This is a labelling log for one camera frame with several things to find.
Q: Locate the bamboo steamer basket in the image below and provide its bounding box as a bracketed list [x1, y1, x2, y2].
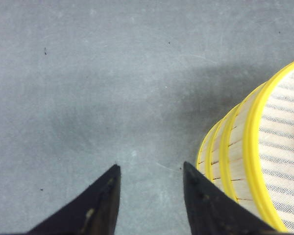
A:
[206, 104, 241, 202]
[196, 121, 220, 182]
[228, 62, 294, 233]

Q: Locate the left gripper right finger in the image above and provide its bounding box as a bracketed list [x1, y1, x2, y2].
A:
[183, 162, 284, 235]

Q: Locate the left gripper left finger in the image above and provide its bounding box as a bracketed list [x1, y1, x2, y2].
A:
[27, 164, 121, 235]

